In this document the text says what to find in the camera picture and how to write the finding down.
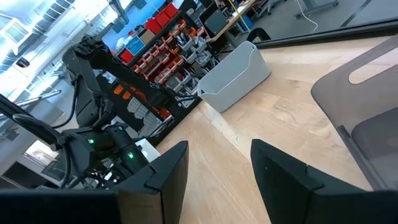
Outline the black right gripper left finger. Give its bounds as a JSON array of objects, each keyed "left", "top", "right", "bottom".
[{"left": 117, "top": 140, "right": 190, "bottom": 224}]

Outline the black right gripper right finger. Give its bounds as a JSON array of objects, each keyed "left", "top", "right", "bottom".
[{"left": 250, "top": 139, "right": 371, "bottom": 224}]

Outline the shelf with orange parts bins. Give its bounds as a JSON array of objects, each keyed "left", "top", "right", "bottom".
[{"left": 102, "top": 1, "right": 220, "bottom": 147}]

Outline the smoky transparent plastic bin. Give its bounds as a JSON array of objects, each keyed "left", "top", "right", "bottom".
[{"left": 310, "top": 37, "right": 398, "bottom": 191}]

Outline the blue sign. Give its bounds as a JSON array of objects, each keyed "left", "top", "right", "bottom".
[{"left": 125, "top": 35, "right": 146, "bottom": 57}]

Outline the light grey plastic bin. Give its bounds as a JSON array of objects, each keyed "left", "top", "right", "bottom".
[{"left": 197, "top": 40, "right": 272, "bottom": 113}]

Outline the wooden workbench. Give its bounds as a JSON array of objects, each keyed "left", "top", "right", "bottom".
[{"left": 206, "top": 0, "right": 259, "bottom": 44}]

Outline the grey cart base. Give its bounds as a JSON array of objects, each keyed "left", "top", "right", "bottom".
[{"left": 295, "top": 0, "right": 340, "bottom": 19}]

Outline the black aluminium table frame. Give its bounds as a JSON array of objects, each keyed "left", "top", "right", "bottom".
[{"left": 0, "top": 17, "right": 398, "bottom": 150}]

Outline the white floor cable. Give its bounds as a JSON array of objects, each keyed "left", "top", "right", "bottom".
[{"left": 294, "top": 0, "right": 320, "bottom": 32}]

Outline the yellow cable with connector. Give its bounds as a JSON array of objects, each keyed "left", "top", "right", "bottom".
[{"left": 228, "top": 0, "right": 251, "bottom": 31}]

